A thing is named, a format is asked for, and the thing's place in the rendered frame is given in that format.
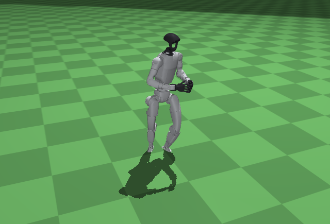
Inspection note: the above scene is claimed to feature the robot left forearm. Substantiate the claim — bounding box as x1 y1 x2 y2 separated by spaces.
180 72 190 84

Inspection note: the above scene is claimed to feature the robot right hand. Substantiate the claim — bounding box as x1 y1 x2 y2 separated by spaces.
170 80 190 92

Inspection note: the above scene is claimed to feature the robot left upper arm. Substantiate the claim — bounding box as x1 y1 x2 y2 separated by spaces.
176 52 184 77

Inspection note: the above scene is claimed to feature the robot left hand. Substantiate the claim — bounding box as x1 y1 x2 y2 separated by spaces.
186 80 193 93

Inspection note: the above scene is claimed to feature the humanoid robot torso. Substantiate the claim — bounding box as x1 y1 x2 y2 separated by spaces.
154 51 179 102

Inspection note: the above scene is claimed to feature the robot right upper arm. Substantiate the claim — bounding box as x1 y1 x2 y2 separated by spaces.
146 56 163 85

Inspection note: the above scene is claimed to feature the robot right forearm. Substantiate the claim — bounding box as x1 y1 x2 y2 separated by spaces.
148 79 175 91

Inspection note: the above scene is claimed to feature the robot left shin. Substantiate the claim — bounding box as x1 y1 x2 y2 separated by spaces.
163 131 180 149

